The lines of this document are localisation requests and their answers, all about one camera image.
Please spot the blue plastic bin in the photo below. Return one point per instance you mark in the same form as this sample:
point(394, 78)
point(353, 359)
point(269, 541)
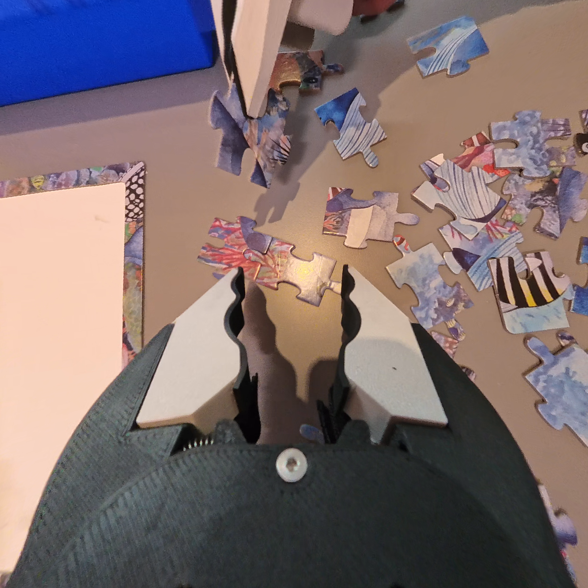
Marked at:
point(92, 41)

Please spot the pile of loose puzzle pieces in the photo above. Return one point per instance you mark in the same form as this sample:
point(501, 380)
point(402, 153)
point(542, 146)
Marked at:
point(528, 285)

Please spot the puzzle frame board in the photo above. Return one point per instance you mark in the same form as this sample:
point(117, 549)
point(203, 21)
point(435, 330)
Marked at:
point(59, 298)

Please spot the blue striped puzzle piece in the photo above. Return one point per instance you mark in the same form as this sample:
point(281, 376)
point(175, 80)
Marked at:
point(353, 128)

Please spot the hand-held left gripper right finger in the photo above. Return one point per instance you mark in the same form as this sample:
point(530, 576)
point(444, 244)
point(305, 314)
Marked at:
point(390, 367)

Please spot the purple blue puzzle piece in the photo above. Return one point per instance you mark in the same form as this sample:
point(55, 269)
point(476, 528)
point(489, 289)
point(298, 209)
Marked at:
point(239, 142)

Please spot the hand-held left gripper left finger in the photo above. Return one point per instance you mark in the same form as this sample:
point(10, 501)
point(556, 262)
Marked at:
point(193, 367)

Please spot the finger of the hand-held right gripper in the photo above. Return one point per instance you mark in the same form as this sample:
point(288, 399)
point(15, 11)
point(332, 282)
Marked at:
point(221, 23)
point(262, 46)

